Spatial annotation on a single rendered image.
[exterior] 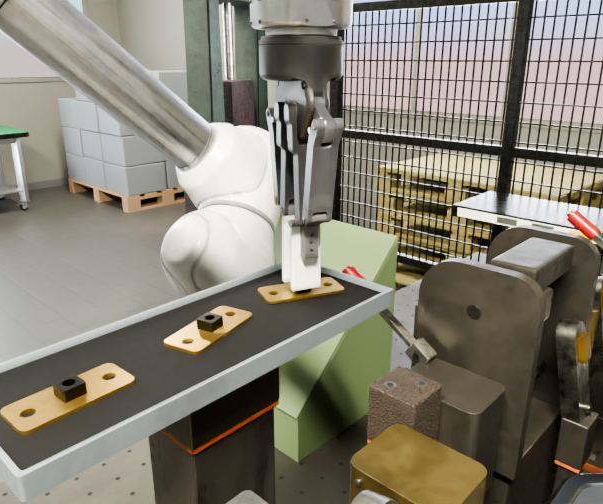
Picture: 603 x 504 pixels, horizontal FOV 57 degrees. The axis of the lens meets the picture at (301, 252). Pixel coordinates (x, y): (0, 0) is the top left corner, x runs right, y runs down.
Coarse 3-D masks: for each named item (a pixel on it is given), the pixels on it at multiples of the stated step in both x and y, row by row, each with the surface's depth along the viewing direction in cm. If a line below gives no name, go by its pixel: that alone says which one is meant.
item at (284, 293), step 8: (320, 280) 59; (328, 280) 59; (264, 288) 57; (272, 288) 57; (280, 288) 57; (288, 288) 57; (320, 288) 57; (328, 288) 57; (336, 288) 57; (264, 296) 55; (272, 296) 55; (280, 296) 55; (288, 296) 55; (296, 296) 55; (304, 296) 55; (312, 296) 56
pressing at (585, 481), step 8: (568, 480) 53; (576, 480) 53; (584, 480) 53; (592, 480) 53; (600, 480) 53; (560, 488) 52; (568, 488) 52; (576, 488) 52; (584, 488) 53; (592, 488) 53; (600, 488) 53; (552, 496) 52; (560, 496) 51; (568, 496) 51; (576, 496) 52; (584, 496) 52; (592, 496) 52; (600, 496) 52
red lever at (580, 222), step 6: (576, 210) 91; (570, 216) 91; (576, 216) 91; (582, 216) 91; (570, 222) 92; (576, 222) 91; (582, 222) 90; (588, 222) 90; (582, 228) 90; (588, 228) 90; (594, 228) 90; (588, 234) 90; (594, 234) 89; (600, 234) 90; (594, 240) 90; (600, 240) 89; (600, 246) 89
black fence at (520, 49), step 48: (432, 0) 157; (480, 0) 147; (528, 0) 139; (384, 48) 172; (336, 96) 187; (480, 96) 155; (432, 144) 167; (480, 144) 157; (528, 144) 149; (336, 192) 198; (384, 192) 186; (480, 240) 166
